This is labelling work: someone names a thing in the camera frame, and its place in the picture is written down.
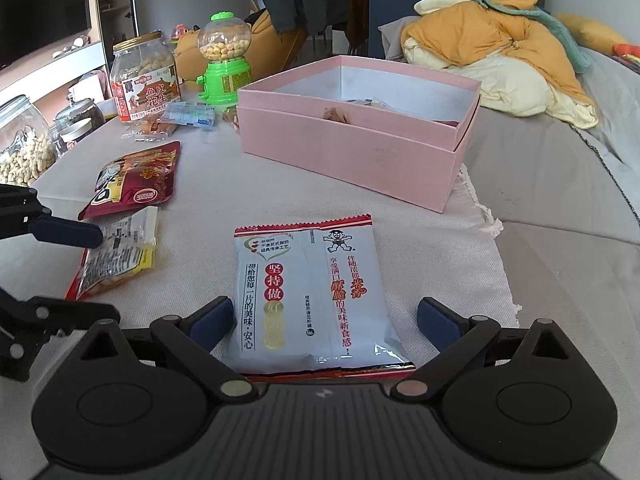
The yellow chair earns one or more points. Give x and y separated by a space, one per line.
270 35

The orange toy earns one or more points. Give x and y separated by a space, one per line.
627 50

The glass jar of peanuts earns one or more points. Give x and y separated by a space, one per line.
25 155

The yellow pillow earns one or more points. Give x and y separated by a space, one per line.
595 32

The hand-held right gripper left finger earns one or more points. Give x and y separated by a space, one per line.
212 322

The grey sofa cover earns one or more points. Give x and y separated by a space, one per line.
615 125

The clear nut snack packet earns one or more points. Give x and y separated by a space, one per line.
115 255

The yellow and cream quilt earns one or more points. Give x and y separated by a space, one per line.
475 30

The blue and white snack packet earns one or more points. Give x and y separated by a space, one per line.
192 112

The teal cloth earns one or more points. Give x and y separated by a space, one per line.
555 25

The small pink toy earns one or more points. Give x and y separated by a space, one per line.
178 33

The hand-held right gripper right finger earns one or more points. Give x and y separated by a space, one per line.
440 325

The dark red snack bag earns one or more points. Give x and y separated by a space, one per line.
140 180

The peanut jar with gold lid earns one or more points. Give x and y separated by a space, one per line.
145 75

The glass jar with dark contents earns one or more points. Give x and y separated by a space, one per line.
82 115

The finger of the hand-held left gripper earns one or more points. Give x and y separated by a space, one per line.
75 312
70 231

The black television screen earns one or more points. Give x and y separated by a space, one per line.
40 5

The lollipop in clear wrapper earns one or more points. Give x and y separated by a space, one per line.
231 117

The white woven cloth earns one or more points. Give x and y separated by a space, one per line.
200 175

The green gumball machine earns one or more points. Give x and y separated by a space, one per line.
222 85

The clear sausage snack packet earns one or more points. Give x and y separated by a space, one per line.
150 127

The white snack packet red edges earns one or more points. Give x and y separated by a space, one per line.
300 300

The pink cardboard box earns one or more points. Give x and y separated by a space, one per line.
350 160

